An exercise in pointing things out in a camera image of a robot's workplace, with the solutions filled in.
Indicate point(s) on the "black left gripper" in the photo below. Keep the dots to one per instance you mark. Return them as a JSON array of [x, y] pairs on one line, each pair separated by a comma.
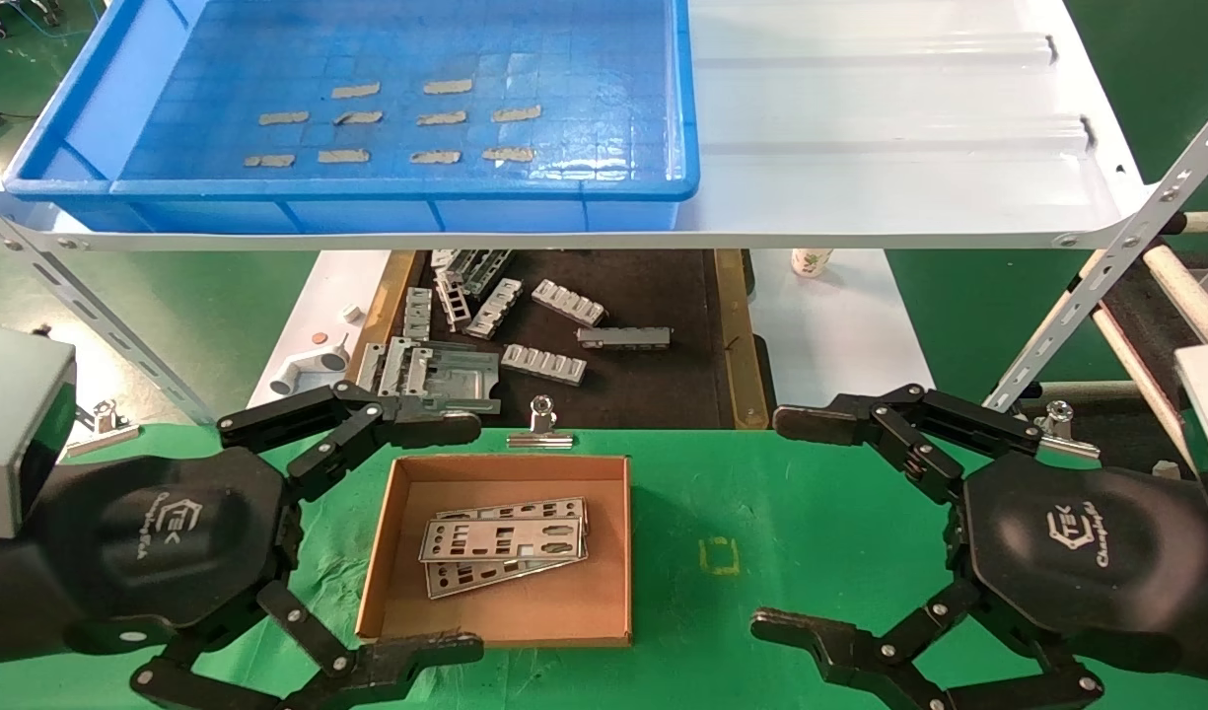
[[170, 542]]

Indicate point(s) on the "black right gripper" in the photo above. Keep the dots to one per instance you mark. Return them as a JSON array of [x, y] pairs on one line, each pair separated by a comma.
[[1087, 552]]

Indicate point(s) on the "silver metal IO shield plate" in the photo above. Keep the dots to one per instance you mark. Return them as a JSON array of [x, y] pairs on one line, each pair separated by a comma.
[[505, 539], [465, 580], [525, 510]]

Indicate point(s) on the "shallow brown cardboard box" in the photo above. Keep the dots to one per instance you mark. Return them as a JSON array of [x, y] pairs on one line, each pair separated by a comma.
[[525, 616]]

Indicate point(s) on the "black tray with wooden rim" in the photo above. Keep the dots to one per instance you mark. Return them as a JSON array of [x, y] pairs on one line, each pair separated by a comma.
[[653, 394]]

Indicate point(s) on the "blue plastic tray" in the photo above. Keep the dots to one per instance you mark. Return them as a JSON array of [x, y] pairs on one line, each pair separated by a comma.
[[584, 59]]

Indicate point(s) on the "green table cloth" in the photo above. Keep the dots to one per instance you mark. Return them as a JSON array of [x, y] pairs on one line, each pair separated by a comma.
[[761, 493]]

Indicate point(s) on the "silver binder clip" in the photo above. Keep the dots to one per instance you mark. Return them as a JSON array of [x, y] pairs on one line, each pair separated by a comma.
[[101, 429], [540, 434], [1062, 439]]

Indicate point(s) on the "flat grey metal plate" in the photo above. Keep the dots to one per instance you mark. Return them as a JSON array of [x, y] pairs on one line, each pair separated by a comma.
[[461, 375]]

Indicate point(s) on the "white plastic pipe fitting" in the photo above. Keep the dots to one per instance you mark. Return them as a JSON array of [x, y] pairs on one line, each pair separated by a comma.
[[313, 367]]

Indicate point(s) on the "printed paper cup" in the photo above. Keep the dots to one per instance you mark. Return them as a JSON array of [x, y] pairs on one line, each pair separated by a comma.
[[811, 262]]

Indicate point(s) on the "dark grey metal bar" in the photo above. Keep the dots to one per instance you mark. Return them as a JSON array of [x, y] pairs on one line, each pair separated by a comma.
[[623, 338]]

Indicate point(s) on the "cream pipe with red strip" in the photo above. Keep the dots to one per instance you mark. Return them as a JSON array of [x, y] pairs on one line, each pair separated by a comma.
[[1136, 365]]

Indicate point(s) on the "black conveyor mat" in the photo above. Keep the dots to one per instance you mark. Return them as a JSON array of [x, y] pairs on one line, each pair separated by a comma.
[[1151, 311]]

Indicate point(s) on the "grey tape piece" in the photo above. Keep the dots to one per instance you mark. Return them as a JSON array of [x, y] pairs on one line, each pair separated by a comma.
[[283, 118], [356, 91], [441, 118], [359, 117], [508, 155], [517, 114], [343, 156], [436, 157], [268, 161], [451, 87]]

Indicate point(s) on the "white metal shelf board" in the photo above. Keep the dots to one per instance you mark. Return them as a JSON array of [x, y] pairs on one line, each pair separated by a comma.
[[860, 148]]

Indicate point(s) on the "perforated white shelf strut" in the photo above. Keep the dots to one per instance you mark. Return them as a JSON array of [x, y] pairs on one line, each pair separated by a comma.
[[81, 296], [1106, 256]]

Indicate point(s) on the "black office chair base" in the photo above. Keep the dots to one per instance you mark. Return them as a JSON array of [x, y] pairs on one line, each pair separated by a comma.
[[17, 15]]

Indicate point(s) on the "narrow grey metal bracket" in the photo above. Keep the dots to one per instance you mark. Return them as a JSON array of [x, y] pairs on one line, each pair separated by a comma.
[[369, 367], [396, 365]]

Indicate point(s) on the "grey slotted metal bracket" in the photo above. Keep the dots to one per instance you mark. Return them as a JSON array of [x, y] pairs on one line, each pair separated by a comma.
[[493, 309], [569, 303], [544, 364]]

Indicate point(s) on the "small grey metal bracket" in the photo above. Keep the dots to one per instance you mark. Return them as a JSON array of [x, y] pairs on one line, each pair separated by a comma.
[[417, 314]]

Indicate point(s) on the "ladder shaped metal bracket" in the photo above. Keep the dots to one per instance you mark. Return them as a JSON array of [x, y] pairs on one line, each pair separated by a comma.
[[452, 299]]

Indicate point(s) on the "dark metal bracket pile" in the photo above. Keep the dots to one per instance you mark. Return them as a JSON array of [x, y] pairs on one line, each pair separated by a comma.
[[480, 271]]

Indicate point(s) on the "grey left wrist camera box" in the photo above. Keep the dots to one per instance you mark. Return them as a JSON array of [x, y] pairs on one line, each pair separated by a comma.
[[12, 424]]

